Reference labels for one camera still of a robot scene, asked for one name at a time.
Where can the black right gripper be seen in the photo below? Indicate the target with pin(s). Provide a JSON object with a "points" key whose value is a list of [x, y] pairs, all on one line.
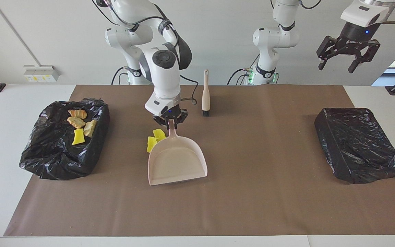
{"points": [[172, 114]]}

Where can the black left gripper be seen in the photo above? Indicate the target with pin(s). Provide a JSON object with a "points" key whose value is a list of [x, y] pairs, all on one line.
{"points": [[355, 34]]}

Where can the beige brush black bristles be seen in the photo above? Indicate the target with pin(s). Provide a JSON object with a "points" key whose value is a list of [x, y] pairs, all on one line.
{"points": [[205, 96]]}

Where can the pink plastic dustpan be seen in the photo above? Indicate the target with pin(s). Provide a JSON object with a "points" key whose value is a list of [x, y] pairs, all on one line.
{"points": [[177, 161]]}

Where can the pale yellowish foam chunk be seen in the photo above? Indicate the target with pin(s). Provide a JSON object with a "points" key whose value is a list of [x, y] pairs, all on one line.
{"points": [[75, 122], [90, 128], [77, 113]]}

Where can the yellow sponge piece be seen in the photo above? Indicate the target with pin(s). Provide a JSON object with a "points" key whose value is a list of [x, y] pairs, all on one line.
{"points": [[158, 133], [150, 144], [78, 137]]}

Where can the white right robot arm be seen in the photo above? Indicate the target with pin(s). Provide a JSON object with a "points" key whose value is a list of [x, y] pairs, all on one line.
{"points": [[165, 82]]}

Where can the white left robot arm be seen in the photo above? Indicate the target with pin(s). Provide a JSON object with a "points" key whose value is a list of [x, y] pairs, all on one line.
{"points": [[269, 37]]}

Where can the flat taut black bag bin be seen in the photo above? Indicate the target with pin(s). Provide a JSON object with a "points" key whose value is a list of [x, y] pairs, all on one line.
{"points": [[355, 144]]}

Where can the crumpled open black bag bin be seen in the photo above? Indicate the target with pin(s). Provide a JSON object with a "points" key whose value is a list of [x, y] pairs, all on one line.
{"points": [[57, 157]]}

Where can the brown table mat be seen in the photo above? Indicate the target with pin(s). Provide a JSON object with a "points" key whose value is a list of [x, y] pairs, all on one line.
{"points": [[286, 206]]}

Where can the white wall socket box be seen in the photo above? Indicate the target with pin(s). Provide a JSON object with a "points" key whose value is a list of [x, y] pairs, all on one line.
{"points": [[40, 73]]}

